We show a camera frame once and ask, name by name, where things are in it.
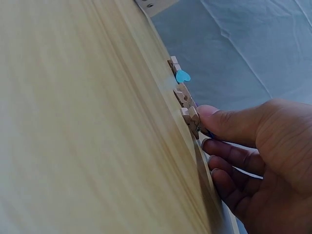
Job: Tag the wooden clothespin purple heart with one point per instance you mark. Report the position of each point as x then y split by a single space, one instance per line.
193 120

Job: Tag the person's right hand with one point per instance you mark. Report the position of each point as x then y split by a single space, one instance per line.
280 151

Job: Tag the small wooden clothespin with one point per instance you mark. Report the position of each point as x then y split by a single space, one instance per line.
183 95

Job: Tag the wooden clothespin blue heart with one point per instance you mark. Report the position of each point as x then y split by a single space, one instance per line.
181 75

